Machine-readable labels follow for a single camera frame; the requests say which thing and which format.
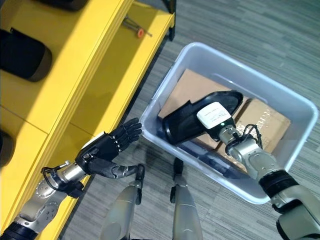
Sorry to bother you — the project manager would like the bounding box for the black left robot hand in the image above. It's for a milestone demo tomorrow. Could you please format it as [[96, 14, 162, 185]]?
[[75, 117, 143, 179]]

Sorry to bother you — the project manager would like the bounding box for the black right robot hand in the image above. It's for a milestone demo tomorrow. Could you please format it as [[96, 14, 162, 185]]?
[[196, 101, 237, 142]]

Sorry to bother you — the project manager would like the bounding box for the black sole-shaped part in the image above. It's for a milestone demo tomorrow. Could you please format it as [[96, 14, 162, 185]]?
[[0, 27, 53, 83], [0, 130, 17, 168], [157, 90, 244, 146], [37, 0, 87, 12]]

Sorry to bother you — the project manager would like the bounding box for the translucent plastic box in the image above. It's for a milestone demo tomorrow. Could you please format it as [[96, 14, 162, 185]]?
[[139, 42, 319, 205]]

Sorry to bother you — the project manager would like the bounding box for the brown cardboard box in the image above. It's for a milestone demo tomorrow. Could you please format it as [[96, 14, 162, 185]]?
[[216, 98, 292, 174], [158, 69, 250, 151]]

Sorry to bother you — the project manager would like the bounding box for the yellow metal shelf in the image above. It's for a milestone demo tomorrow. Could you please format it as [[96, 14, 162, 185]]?
[[0, 0, 177, 240]]

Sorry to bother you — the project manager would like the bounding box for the silver left robot leg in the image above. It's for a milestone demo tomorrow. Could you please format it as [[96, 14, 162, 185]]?
[[99, 163, 146, 240]]

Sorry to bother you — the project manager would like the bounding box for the silver robot leg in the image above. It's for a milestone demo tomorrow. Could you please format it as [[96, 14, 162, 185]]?
[[99, 163, 146, 240], [169, 157, 204, 240]]

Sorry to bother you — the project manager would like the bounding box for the silver right robot leg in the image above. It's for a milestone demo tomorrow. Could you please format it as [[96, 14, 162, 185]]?
[[169, 157, 204, 240]]

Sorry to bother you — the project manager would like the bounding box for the bolt with orange cap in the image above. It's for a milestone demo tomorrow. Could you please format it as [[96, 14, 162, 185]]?
[[121, 15, 153, 39]]

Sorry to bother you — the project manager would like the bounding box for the black shelf post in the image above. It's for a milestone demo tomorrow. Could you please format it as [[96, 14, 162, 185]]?
[[159, 0, 177, 42]]

